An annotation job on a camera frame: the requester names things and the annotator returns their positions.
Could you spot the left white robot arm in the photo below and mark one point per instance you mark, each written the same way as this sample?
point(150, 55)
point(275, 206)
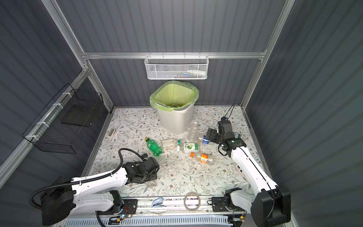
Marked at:
point(94, 194)

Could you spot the upright clear bottle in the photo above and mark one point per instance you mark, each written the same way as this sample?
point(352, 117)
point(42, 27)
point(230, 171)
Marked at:
point(193, 132)

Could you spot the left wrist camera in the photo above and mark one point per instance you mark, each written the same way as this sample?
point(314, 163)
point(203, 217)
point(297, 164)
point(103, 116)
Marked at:
point(144, 156)

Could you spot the white plastic trash bin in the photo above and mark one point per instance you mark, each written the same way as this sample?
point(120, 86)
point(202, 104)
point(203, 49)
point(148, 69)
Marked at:
point(177, 120)

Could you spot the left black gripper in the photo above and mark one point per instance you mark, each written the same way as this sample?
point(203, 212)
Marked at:
point(154, 176)

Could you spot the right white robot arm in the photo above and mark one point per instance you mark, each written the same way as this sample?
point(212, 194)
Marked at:
point(271, 205)

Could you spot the small bottle blue label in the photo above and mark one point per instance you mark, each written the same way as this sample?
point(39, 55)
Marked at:
point(203, 140)

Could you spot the green bin liner bag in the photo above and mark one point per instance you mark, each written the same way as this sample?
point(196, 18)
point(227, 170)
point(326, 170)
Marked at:
point(174, 95)

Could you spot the clear bottle red label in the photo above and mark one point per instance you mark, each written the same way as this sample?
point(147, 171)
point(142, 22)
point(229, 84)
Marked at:
point(151, 185)

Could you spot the white wire mesh basket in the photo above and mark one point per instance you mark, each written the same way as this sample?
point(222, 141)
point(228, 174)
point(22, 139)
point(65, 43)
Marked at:
point(186, 67)

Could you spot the small white pink device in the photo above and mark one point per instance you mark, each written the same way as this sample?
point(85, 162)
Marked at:
point(112, 132)

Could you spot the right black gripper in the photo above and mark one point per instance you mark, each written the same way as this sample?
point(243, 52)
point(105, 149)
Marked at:
point(211, 134)

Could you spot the green label square bottle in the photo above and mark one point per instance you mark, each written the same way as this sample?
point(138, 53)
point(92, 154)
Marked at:
point(187, 147)

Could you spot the clear square bottle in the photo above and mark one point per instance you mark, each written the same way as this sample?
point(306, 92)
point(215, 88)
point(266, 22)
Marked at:
point(169, 143)

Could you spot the orange label clear bottle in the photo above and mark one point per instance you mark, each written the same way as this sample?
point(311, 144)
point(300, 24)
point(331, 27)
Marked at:
point(202, 158)

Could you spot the roll of clear tape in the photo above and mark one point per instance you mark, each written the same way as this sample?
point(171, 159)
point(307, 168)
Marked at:
point(192, 202)

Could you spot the black wire wall basket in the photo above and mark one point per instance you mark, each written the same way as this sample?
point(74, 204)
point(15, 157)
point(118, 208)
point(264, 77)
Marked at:
point(63, 127)

